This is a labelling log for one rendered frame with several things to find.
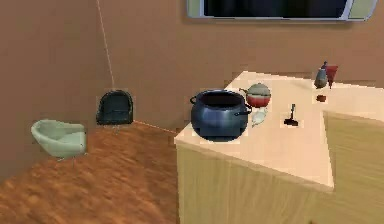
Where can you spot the red and grey kettle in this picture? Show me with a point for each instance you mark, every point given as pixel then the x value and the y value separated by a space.
pixel 259 95

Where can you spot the black tub chair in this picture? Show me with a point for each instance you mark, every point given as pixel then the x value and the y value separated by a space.
pixel 115 108

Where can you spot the pale green tub chair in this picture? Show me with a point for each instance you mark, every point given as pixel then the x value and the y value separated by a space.
pixel 60 138

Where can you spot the small black spatula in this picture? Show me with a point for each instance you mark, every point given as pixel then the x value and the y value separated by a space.
pixel 291 120

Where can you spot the small brown round object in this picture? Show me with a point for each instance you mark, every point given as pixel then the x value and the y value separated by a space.
pixel 321 98

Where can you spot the grey blue bottle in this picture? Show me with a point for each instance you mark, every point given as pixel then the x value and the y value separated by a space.
pixel 321 78

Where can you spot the red funnel shaped cup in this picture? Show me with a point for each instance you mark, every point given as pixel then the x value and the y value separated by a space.
pixel 331 72

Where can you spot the dark blue cooking pot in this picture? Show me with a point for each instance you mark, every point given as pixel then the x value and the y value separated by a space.
pixel 218 116

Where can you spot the pale grey small dish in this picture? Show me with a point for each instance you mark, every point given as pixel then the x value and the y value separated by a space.
pixel 259 116

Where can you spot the beige kitchen counter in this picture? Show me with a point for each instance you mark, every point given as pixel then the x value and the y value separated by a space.
pixel 266 173

